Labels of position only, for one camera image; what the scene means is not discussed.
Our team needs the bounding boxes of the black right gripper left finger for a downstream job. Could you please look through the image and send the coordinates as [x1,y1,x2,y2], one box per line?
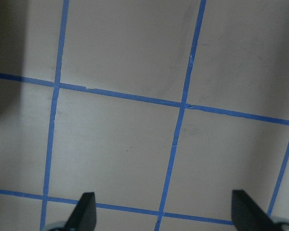
[64,192,97,231]

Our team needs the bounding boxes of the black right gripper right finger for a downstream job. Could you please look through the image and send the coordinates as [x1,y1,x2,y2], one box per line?
[231,190,276,231]

